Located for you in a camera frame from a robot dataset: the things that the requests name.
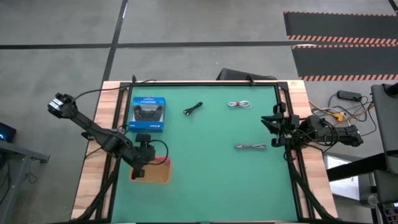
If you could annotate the black beam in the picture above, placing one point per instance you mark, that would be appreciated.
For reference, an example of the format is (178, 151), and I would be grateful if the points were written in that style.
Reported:
(354, 168)

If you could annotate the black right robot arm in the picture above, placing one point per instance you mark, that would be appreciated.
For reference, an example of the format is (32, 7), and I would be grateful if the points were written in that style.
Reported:
(339, 133)

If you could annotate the orange cardboard box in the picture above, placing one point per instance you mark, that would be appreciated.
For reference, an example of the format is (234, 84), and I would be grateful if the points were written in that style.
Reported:
(158, 174)

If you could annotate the blue game controller box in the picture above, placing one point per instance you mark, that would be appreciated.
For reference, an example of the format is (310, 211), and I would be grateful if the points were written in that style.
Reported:
(148, 102)

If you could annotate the grey desk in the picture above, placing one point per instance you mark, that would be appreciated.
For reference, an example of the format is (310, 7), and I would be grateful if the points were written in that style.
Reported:
(21, 152)

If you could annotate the black aluminium table frame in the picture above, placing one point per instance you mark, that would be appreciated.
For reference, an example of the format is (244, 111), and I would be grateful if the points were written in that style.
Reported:
(202, 83)

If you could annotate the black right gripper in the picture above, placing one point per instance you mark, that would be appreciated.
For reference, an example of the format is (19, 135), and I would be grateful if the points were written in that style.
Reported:
(290, 126)

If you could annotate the black power adapter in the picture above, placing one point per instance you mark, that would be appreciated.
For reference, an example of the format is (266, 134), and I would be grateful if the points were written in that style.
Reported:
(349, 95)

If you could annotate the green table mat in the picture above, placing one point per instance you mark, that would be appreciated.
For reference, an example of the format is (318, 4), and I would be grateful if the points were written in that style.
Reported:
(211, 174)

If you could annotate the black device blue light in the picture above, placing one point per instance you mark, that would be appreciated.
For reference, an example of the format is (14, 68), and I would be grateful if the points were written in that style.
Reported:
(5, 132)

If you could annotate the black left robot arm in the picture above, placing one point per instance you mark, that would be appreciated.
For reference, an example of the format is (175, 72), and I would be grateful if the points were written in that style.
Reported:
(93, 127)

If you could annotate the grey equipment panel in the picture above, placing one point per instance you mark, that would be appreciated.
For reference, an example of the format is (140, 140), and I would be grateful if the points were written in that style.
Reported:
(385, 124)

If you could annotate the black mat orange striped edge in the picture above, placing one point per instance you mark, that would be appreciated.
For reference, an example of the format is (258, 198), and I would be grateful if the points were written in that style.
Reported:
(339, 26)
(345, 62)

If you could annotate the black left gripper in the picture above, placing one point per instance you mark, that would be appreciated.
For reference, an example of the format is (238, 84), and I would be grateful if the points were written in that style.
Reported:
(144, 154)

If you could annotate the yellow connector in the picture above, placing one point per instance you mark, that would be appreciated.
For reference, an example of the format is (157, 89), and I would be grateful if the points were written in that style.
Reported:
(337, 117)

